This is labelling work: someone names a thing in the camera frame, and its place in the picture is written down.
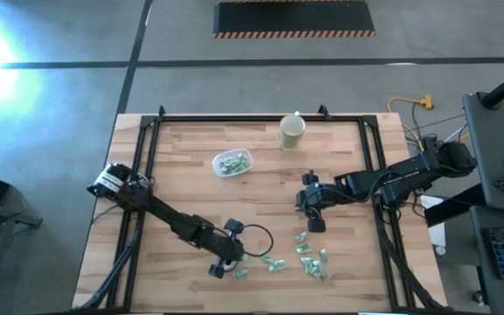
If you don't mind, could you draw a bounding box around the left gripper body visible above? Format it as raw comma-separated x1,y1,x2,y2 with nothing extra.
207,217,247,280

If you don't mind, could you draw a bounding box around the black diagonal desk brace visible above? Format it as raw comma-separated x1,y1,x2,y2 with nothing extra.
423,199,488,228

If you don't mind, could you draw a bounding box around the clear plastic container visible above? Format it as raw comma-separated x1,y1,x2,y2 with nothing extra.
211,148,255,179

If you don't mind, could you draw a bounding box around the black power strip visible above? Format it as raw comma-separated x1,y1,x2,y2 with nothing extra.
422,134,440,152

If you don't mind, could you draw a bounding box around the white cable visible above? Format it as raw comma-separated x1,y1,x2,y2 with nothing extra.
442,124,470,145

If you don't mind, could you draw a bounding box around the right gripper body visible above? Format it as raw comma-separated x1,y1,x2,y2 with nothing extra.
294,170,336,234

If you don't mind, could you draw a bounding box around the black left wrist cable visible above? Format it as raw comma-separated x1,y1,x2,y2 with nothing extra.
234,222,275,258

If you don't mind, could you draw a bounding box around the black cable harness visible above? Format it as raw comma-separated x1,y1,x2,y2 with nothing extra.
376,209,444,311
79,207,146,311

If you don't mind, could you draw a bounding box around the yellow extension cord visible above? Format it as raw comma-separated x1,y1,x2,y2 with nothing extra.
386,94,471,150

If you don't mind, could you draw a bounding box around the olive green cup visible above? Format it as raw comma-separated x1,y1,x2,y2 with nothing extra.
278,111,307,150

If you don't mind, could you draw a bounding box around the black hazard-striped floor mat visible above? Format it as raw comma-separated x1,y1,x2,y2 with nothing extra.
212,0,377,39

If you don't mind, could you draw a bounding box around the dark grey side desk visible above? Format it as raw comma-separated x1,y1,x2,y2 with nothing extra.
470,205,504,315

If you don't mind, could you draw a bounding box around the black aluminium table frame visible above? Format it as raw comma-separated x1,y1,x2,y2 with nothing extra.
106,113,415,312

